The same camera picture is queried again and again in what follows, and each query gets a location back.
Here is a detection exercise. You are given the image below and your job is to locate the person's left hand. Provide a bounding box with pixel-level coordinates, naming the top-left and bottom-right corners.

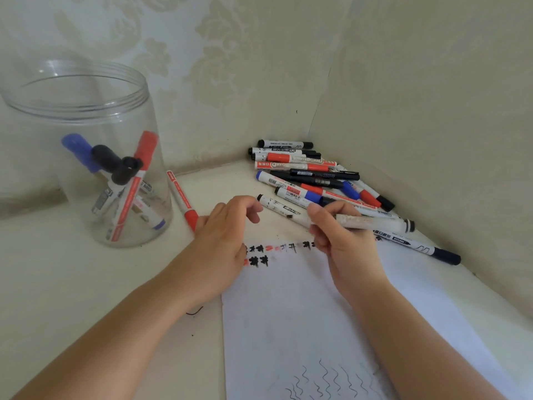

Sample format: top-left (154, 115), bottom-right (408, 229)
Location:
top-left (156, 195), bottom-right (265, 316)

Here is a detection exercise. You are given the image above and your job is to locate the pile of assorted markers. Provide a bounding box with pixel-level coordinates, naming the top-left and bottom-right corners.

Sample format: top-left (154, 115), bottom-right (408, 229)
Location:
top-left (248, 139), bottom-right (400, 221)

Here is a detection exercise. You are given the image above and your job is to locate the person's right hand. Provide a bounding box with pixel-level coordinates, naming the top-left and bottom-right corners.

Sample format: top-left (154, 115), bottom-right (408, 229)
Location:
top-left (306, 201), bottom-right (395, 314)

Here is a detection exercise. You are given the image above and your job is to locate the person's right forearm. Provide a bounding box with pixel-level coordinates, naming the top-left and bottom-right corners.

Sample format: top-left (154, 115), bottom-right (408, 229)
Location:
top-left (356, 283), bottom-right (507, 400)

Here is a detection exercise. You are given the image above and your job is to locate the red cap white barrel marker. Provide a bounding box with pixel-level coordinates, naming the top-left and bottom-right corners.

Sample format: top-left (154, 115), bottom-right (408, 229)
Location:
top-left (166, 169), bottom-right (200, 233)

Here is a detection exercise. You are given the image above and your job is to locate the blue cap gold label marker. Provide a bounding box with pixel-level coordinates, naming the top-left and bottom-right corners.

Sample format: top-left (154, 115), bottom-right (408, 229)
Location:
top-left (61, 133), bottom-right (167, 231)

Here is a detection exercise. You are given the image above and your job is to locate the slim red striped marker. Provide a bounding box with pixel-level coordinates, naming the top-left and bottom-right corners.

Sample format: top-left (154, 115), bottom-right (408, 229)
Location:
top-left (109, 130), bottom-right (160, 243)

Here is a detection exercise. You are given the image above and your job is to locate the transparent plastic jar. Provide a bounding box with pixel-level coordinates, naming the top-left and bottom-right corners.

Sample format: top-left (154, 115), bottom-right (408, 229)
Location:
top-left (0, 58), bottom-right (174, 248)

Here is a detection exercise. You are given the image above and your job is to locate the white paper sheet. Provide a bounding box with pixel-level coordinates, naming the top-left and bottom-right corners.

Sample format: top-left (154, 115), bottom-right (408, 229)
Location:
top-left (220, 235), bottom-right (525, 400)

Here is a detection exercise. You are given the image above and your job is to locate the person's left forearm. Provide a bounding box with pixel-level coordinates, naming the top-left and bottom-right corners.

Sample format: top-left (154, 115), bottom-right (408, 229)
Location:
top-left (12, 274), bottom-right (192, 400)

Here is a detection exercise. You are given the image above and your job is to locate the white marker chunky black cap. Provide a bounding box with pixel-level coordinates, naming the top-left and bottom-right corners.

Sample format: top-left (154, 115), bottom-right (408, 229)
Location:
top-left (90, 144), bottom-right (155, 198)
top-left (91, 157), bottom-right (144, 216)

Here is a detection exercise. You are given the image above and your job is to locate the long white black-cap marker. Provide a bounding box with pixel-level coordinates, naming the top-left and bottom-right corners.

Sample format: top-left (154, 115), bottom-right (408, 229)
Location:
top-left (373, 228), bottom-right (462, 266)

